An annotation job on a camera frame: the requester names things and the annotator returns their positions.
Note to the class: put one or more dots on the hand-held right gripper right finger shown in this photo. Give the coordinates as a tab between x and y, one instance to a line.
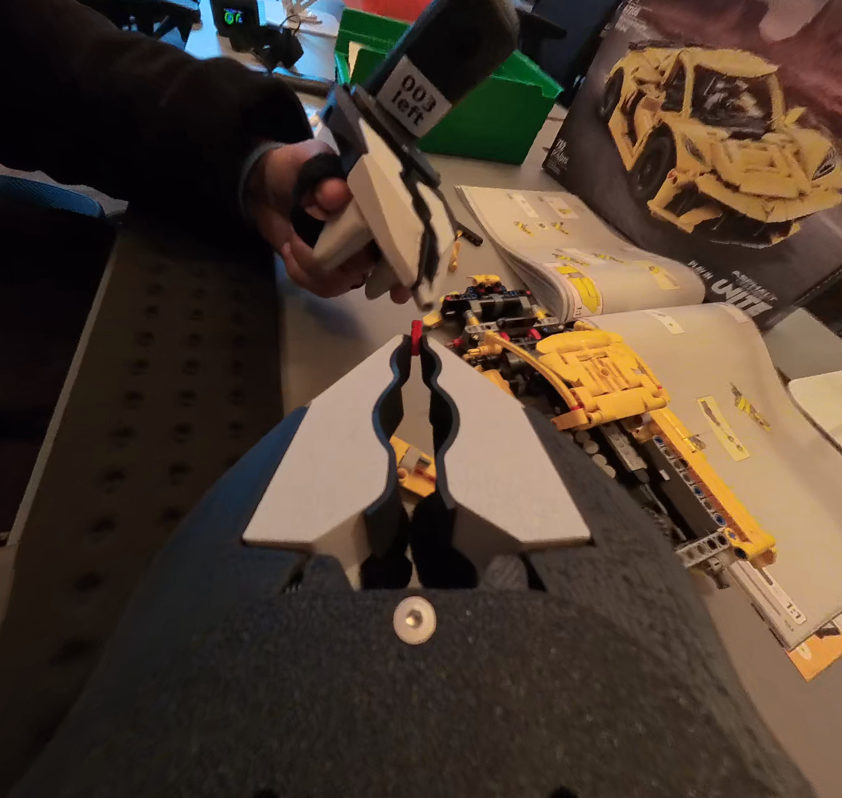
513	475

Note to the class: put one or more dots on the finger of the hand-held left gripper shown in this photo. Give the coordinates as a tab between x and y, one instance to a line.
446	245
388	219

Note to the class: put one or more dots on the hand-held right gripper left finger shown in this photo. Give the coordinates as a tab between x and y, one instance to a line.
316	475

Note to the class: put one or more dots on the grey brick connector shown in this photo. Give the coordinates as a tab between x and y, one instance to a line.
411	464

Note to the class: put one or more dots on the red connector pin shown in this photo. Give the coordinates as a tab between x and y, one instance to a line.
417	337

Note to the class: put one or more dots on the yellow panel with red pins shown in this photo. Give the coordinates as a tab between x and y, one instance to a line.
414	482

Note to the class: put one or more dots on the grey desk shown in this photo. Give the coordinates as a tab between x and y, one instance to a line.
329	344

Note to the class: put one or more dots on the person's left hand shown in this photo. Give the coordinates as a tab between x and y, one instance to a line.
289	265

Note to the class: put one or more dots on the black long brick beam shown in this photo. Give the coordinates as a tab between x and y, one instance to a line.
468	232

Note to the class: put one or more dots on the green plastic bin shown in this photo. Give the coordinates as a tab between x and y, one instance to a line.
500	120

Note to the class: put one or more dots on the black office chair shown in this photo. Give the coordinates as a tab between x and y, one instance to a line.
131	5
579	8

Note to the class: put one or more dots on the yellow brick car model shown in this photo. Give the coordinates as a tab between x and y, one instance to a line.
592	377

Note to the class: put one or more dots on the black slim device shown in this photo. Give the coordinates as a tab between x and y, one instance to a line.
302	84

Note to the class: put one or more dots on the dark perforated panel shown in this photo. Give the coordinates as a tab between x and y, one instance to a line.
164	383

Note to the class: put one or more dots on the instruction booklet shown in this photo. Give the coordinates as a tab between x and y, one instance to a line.
691	363

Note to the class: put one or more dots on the small black display device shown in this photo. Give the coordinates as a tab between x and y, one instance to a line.
233	15

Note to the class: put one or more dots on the black toy set box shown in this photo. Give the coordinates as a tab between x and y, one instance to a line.
691	120

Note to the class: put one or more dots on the adjoining grey table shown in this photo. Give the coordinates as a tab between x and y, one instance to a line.
204	48

